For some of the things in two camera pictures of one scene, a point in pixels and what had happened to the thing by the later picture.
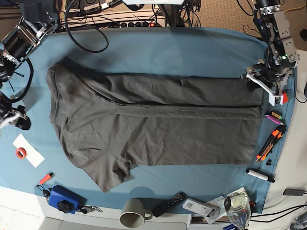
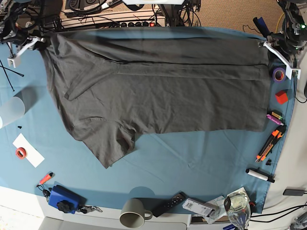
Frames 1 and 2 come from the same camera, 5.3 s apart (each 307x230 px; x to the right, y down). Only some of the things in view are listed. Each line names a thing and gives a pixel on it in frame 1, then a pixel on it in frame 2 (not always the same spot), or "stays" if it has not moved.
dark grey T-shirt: [111, 122] -> [114, 82]
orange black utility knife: [278, 132] stays
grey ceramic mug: [132, 214] stays
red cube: [285, 98] stays
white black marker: [260, 173] stays
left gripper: [272, 76] -> [286, 51]
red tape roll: [20, 152] stays
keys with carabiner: [84, 209] stays
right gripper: [16, 116] -> [38, 41]
